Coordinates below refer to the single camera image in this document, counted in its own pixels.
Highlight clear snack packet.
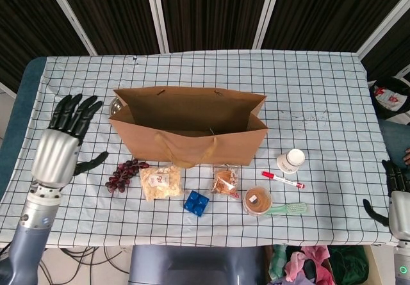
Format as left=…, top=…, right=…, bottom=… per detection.
left=138, top=165, right=183, bottom=202

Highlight packaged round bread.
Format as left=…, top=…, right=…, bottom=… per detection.
left=210, top=165, right=242, bottom=200

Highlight black bag with red print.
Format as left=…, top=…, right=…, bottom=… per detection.
left=368, top=77, right=410, bottom=122

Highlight blue building block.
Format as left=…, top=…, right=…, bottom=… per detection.
left=183, top=190, right=210, bottom=218

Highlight person's leg in jeans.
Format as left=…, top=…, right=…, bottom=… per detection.
left=379, top=120, right=410, bottom=170

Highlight clear jar of cookies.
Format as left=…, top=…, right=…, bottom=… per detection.
left=242, top=186, right=273, bottom=216

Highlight white paper cup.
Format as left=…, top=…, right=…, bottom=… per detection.
left=276, top=148, right=306, bottom=174

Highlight dark screen panel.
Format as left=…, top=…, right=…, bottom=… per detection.
left=357, top=0, right=410, bottom=84
left=143, top=0, right=284, bottom=54
left=0, top=0, right=97, bottom=90
left=43, top=0, right=169, bottom=56
left=254, top=0, right=410, bottom=54

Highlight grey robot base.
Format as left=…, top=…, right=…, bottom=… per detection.
left=128, top=245, right=267, bottom=285

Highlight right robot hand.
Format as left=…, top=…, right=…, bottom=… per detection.
left=363, top=159, right=410, bottom=236

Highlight blue checkered tablecloth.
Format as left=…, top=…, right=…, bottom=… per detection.
left=0, top=49, right=398, bottom=247

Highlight red and white marker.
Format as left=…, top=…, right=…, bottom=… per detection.
left=261, top=170, right=306, bottom=190

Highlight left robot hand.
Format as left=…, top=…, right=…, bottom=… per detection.
left=31, top=94, right=110, bottom=190

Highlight cardboard box of clothes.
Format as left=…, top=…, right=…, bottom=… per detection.
left=265, top=245, right=390, bottom=285

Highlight pink garment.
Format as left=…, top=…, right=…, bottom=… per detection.
left=284, top=245, right=334, bottom=284

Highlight dark green garment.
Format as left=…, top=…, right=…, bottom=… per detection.
left=328, top=245, right=369, bottom=285

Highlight purple grape bunch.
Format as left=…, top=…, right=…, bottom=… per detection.
left=105, top=159, right=151, bottom=193

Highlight teal plaid cloth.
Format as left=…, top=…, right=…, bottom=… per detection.
left=268, top=245, right=288, bottom=280

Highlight brown paper bag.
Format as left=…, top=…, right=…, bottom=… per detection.
left=108, top=87, right=268, bottom=168

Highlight green plastic brush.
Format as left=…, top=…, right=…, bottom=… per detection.
left=262, top=202, right=308, bottom=216

